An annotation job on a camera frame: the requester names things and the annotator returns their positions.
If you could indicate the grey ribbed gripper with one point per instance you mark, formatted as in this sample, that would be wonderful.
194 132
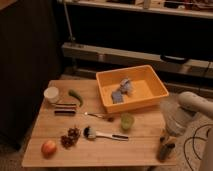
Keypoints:
177 119

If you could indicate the dark metal cup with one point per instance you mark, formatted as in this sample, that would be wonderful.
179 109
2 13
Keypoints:
163 152

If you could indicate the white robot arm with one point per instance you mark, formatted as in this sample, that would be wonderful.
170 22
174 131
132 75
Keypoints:
198 104

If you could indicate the green plastic cup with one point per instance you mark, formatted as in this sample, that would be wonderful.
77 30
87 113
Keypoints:
127 120

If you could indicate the yellow plastic bin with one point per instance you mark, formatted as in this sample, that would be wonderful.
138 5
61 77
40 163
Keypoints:
146 88

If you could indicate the bunch of dark grapes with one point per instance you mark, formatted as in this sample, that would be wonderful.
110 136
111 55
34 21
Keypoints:
71 138

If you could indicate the green chili pepper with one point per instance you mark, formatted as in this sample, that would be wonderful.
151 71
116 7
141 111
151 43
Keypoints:
77 96

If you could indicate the dark red rectangular bar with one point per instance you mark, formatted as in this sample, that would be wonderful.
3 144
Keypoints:
65 106

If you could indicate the dark brown rectangular bar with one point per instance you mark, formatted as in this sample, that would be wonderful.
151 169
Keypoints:
64 112

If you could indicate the red orange apple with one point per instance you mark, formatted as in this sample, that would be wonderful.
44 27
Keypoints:
48 148

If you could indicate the white plastic cup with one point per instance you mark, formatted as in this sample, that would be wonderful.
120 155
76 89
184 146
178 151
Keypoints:
51 94

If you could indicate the wooden shelf board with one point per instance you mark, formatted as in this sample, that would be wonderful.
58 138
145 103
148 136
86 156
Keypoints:
144 7

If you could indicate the vertical metal pole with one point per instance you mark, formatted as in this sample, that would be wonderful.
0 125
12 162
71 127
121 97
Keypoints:
72 38

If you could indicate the grey metal rail frame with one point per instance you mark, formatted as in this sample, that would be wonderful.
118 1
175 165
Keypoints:
129 58

